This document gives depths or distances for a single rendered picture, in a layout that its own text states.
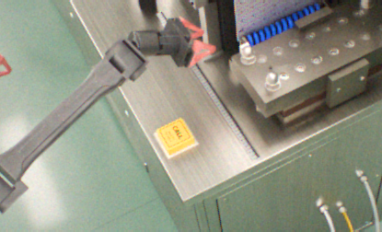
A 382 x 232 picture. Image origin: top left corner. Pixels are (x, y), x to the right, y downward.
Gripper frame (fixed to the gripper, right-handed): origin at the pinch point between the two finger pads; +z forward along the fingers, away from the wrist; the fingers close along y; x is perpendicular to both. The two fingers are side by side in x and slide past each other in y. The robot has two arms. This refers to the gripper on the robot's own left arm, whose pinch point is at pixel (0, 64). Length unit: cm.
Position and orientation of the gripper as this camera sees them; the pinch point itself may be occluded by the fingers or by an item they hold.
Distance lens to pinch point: 176.3
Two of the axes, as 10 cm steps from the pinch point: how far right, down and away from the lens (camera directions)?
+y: -7.6, -4.9, 4.3
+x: -5.1, 8.6, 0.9
